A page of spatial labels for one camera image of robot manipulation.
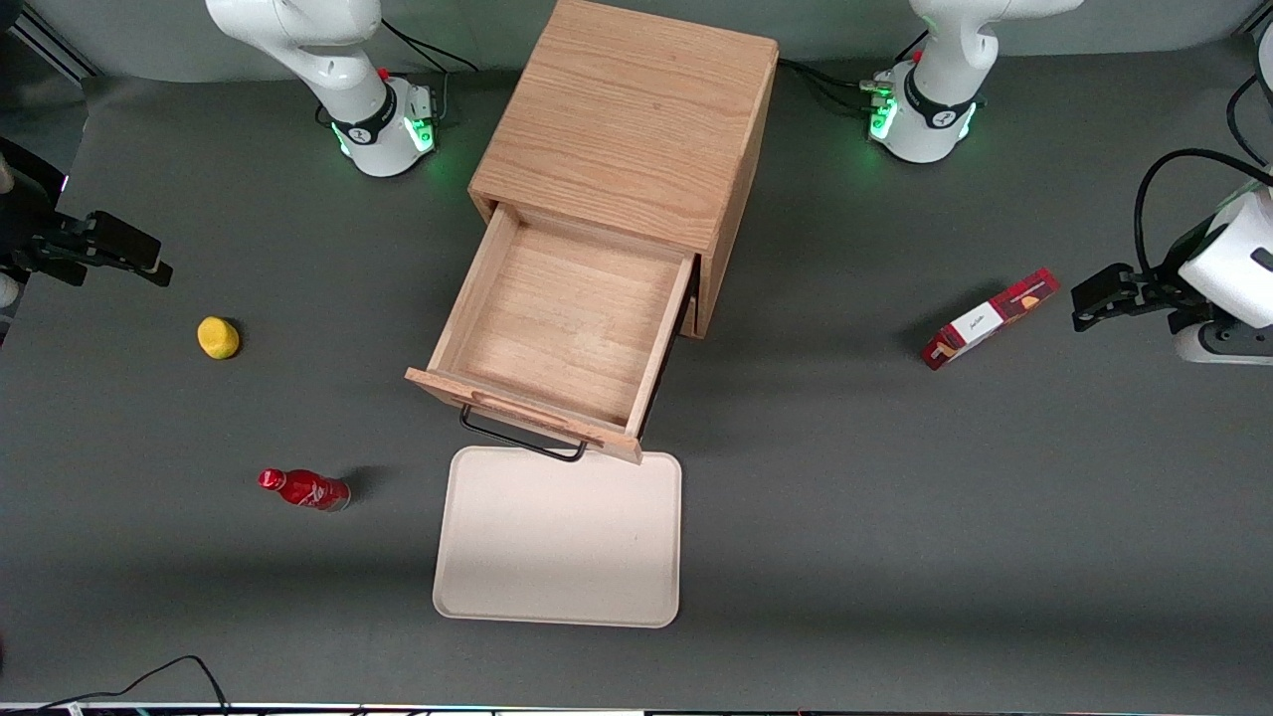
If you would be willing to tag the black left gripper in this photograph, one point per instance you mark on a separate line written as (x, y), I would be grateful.
(1157, 290)

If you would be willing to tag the red drink bottle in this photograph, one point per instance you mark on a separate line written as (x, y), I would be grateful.
(303, 488)

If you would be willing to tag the wooden oak cabinet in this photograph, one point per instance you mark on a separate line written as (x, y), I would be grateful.
(627, 119)

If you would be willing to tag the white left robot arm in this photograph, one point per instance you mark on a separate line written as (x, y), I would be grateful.
(1238, 268)

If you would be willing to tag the yellow lemon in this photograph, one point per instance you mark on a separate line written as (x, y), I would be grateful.
(218, 338)

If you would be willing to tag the red and white carton box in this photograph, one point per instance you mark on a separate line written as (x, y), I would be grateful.
(985, 320)

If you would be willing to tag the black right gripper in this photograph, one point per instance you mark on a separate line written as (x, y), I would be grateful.
(50, 245)

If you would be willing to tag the black metal rail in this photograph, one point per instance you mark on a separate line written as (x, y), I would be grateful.
(50, 45)

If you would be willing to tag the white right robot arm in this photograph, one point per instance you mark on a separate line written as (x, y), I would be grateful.
(373, 139)

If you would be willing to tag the beige plastic tray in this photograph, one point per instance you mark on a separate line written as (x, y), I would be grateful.
(557, 542)

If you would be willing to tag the wooden oak drawer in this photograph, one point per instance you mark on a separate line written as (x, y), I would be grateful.
(567, 318)

